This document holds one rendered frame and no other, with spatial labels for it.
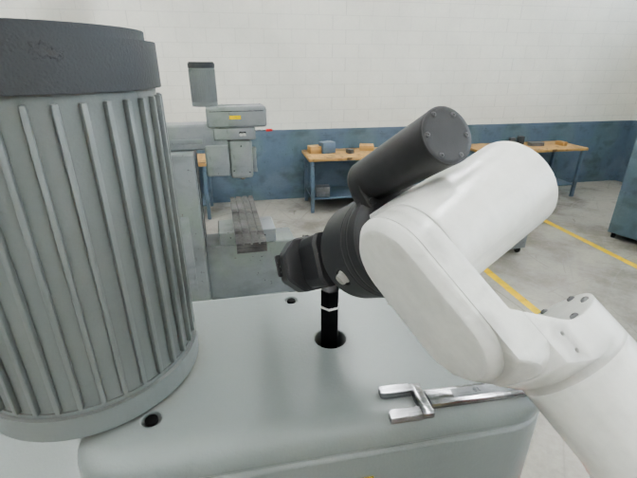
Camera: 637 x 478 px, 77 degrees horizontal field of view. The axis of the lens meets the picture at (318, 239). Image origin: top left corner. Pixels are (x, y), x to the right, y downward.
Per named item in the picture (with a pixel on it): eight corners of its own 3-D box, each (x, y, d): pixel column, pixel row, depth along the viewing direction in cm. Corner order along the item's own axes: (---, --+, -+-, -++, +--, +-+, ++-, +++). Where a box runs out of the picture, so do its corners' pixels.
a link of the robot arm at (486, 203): (462, 252, 36) (587, 230, 25) (373, 320, 32) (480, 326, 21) (399, 140, 35) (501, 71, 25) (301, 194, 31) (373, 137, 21)
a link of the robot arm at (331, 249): (286, 319, 41) (334, 323, 30) (267, 227, 42) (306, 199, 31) (390, 291, 46) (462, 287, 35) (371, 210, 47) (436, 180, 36)
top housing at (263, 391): (437, 353, 69) (449, 270, 63) (542, 501, 46) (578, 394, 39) (151, 390, 61) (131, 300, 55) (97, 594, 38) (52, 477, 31)
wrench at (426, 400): (597, 365, 43) (599, 358, 43) (628, 392, 40) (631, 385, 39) (378, 392, 39) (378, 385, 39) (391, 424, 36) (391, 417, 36)
